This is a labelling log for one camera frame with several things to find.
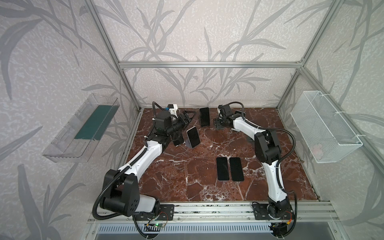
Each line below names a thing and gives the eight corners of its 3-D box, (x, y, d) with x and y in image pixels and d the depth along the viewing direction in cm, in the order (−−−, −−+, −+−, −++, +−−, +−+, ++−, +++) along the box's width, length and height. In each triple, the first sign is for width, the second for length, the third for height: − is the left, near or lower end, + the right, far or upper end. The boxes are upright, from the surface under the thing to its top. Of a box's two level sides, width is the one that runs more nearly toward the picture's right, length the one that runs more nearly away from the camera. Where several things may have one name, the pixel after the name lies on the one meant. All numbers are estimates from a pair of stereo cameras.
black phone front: (217, 180, 87) (217, 178, 85) (216, 158, 95) (216, 157, 93) (229, 180, 87) (229, 178, 85) (226, 158, 95) (227, 157, 93)
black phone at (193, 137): (192, 150, 99) (191, 137, 87) (187, 144, 102) (185, 131, 90) (200, 144, 101) (200, 132, 90) (195, 139, 104) (195, 125, 93)
